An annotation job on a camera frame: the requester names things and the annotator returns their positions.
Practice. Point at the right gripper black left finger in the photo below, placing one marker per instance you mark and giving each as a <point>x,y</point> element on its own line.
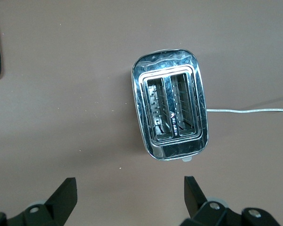
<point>61,200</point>

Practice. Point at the chrome two-slot toaster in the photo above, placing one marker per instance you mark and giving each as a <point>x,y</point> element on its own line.
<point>167,150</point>

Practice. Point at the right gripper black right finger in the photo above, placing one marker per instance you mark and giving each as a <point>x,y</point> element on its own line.
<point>195,197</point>

